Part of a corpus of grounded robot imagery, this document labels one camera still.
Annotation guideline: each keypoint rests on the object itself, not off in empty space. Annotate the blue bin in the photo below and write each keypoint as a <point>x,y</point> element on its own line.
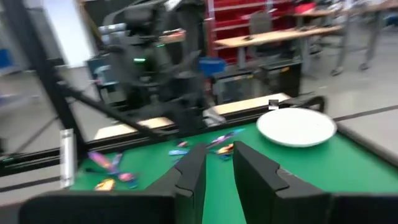
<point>211,66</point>

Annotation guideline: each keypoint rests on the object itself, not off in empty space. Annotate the white round plate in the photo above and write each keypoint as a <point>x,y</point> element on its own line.
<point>295,127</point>

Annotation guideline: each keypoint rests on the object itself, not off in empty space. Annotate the iridescent rainbow knife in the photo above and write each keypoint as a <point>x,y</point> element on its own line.
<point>99,160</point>

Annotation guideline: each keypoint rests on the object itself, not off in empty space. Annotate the grey office chair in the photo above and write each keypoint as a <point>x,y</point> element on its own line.
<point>260,23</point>

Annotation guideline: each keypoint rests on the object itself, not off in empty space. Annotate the white frame bracket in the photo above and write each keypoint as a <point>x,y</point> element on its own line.
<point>67,158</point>

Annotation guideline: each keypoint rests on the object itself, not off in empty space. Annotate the green table mat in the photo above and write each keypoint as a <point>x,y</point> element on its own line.
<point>311,171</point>

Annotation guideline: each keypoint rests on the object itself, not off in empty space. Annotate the black equipment cart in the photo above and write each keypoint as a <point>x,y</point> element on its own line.
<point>289,81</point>

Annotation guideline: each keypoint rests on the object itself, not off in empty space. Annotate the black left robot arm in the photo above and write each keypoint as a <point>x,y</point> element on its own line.
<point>149,81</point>

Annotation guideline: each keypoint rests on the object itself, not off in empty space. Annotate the wooden workbench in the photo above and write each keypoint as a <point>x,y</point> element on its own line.
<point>273,36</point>

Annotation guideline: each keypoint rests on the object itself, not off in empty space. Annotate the red shelving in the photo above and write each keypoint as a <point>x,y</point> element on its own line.
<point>230,18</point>

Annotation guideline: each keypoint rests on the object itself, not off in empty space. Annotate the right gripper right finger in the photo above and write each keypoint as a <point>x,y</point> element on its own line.
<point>258,186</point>

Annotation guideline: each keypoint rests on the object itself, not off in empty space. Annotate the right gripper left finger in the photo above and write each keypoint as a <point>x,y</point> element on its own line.
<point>192,174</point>

